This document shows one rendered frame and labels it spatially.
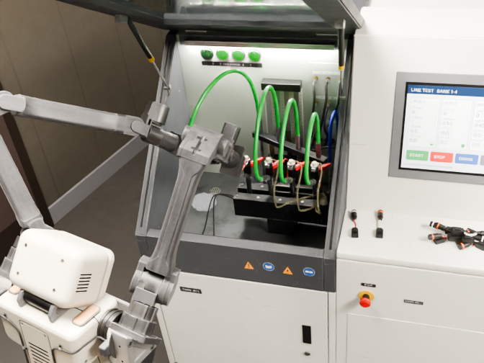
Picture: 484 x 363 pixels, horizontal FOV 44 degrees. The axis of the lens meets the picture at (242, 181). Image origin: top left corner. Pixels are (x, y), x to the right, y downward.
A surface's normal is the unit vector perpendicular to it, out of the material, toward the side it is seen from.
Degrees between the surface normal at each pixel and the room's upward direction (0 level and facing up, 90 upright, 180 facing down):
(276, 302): 90
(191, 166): 67
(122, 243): 0
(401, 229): 0
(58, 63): 90
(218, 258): 90
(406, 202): 76
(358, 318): 90
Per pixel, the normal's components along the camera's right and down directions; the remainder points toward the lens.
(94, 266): 0.86, 0.25
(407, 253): -0.09, -0.79
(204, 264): -0.26, 0.61
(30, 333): -0.52, 0.44
